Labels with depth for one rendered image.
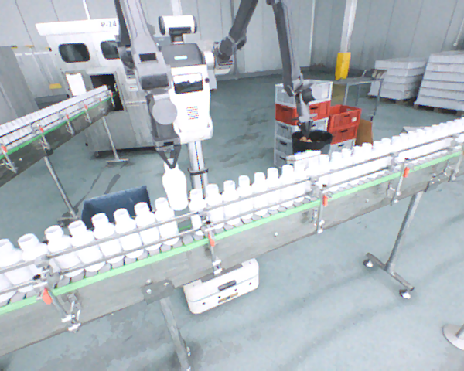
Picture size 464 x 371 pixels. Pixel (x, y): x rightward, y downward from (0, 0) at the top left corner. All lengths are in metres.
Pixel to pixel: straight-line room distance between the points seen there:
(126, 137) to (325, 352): 4.06
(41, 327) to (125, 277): 0.27
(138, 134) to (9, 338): 3.82
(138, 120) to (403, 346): 4.21
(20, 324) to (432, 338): 2.01
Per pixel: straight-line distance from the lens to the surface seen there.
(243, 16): 1.17
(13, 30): 13.09
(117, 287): 0.92
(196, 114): 1.32
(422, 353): 1.97
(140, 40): 0.70
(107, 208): 1.45
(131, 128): 4.54
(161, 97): 0.59
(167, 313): 1.12
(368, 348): 1.86
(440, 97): 7.23
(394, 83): 7.91
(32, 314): 0.97
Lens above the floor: 1.57
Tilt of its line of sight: 30 degrees down
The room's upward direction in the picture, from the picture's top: 4 degrees counter-clockwise
